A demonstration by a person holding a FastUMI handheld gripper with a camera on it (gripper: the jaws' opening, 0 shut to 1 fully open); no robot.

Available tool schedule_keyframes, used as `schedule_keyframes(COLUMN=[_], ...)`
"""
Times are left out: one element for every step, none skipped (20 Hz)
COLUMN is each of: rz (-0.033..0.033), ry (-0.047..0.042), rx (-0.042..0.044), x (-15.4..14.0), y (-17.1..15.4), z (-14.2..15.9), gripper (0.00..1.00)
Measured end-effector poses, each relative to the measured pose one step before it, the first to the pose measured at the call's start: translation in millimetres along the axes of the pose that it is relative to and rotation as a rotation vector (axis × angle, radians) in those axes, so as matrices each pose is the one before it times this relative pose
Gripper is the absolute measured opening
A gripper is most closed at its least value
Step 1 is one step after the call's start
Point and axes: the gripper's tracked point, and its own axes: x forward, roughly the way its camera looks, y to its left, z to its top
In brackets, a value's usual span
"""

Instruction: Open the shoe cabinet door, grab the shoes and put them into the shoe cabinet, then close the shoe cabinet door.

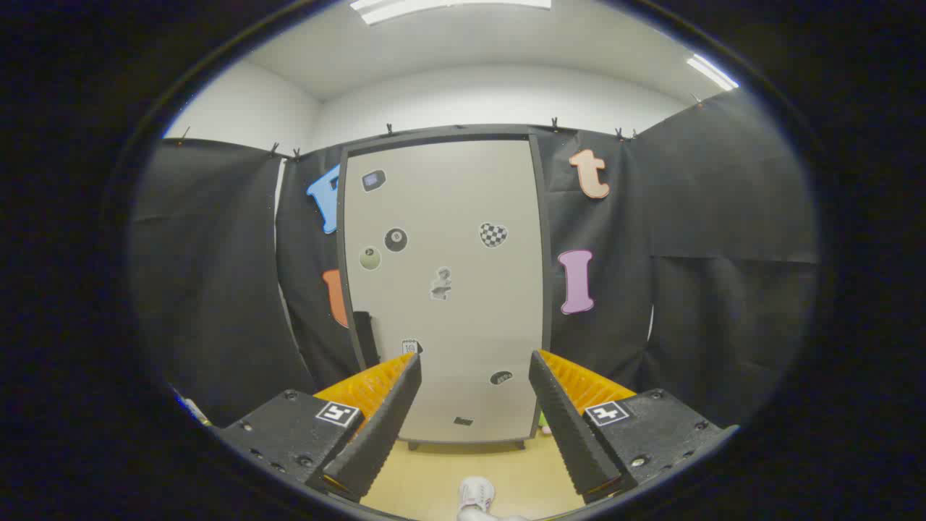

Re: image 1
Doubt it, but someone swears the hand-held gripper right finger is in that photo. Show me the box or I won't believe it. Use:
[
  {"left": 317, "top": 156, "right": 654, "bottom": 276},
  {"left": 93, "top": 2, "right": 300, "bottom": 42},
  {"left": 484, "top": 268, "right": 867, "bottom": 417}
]
[{"left": 529, "top": 350, "right": 740, "bottom": 505}]

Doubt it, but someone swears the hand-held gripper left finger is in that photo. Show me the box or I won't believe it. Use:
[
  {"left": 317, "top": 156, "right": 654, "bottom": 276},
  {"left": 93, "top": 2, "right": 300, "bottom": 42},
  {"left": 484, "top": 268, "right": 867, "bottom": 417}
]
[{"left": 213, "top": 352, "right": 422, "bottom": 504}]

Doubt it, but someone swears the white shoe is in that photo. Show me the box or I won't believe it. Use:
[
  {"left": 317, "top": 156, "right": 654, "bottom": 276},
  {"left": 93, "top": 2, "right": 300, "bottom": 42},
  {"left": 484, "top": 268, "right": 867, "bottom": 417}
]
[{"left": 457, "top": 476, "right": 497, "bottom": 519}]

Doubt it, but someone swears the light grey shoe cabinet door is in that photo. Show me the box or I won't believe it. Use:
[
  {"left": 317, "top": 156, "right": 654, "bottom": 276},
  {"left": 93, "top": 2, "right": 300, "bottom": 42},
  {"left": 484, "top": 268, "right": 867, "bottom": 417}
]
[{"left": 345, "top": 138, "right": 545, "bottom": 444}]

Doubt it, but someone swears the dark grey shoe cabinet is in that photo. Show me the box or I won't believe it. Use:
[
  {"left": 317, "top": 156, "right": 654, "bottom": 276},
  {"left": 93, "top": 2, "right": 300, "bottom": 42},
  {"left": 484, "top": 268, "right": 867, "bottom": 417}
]
[{"left": 336, "top": 124, "right": 555, "bottom": 452}]

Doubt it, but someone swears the black backdrop cloth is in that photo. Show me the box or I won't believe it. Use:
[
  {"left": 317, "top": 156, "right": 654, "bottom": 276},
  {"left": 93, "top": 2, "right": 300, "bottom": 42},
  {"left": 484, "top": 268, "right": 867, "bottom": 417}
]
[{"left": 130, "top": 88, "right": 822, "bottom": 429}]

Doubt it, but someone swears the short ceiling light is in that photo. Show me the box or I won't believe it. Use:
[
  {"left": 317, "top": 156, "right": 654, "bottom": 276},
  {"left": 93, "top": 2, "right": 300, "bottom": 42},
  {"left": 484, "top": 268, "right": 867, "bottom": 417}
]
[{"left": 687, "top": 54, "right": 739, "bottom": 92}]

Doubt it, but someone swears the long ceiling light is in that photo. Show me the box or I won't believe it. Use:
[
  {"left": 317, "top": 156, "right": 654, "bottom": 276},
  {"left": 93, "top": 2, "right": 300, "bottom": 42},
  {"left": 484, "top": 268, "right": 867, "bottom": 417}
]
[{"left": 350, "top": 0, "right": 553, "bottom": 27}]

